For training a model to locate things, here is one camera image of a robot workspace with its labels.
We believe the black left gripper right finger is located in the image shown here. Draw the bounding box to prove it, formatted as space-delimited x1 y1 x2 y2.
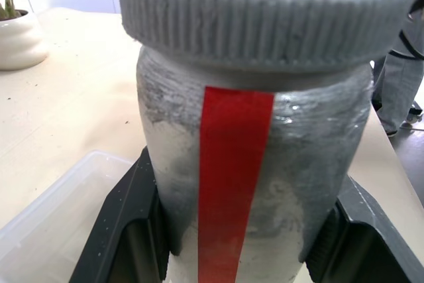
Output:
306 174 424 283

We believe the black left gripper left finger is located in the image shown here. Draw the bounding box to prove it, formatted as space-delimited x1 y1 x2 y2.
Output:
68 146 171 283

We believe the grey jar with red stripe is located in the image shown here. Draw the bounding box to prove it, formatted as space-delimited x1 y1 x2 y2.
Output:
136 45 374 283

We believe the clear plastic box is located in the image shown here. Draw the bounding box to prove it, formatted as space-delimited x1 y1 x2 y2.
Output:
0 150 135 283

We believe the grey ribbed jar lid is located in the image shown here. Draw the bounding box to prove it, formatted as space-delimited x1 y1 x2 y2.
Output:
118 0 417 71

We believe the person in grey clothes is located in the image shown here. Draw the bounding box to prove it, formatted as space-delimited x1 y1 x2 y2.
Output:
371 0 424 138

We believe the white ceramic plant pot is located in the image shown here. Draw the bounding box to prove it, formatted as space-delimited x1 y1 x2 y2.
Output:
0 9 50 72

